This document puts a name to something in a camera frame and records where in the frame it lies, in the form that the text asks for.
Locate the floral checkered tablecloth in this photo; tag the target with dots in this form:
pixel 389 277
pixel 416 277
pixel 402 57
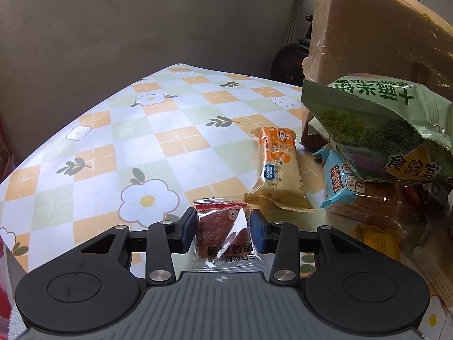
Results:
pixel 141 155

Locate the cardboard box with plastic liner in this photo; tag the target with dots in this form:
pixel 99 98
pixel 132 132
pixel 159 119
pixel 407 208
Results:
pixel 396 38

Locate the orange beige snack bar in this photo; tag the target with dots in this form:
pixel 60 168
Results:
pixel 279 179

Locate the green seaweed snack bag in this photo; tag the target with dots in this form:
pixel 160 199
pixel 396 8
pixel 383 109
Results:
pixel 387 129

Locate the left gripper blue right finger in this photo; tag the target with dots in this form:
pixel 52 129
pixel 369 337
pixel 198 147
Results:
pixel 280 239

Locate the black exercise bike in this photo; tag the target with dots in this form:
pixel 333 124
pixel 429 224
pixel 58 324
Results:
pixel 287 64

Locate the blue packaged bread cake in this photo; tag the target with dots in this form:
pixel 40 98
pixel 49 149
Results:
pixel 385 205

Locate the small clear jerky packet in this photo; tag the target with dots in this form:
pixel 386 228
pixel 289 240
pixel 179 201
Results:
pixel 223 241

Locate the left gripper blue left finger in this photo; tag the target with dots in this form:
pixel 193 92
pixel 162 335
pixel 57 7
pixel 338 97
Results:
pixel 165 239

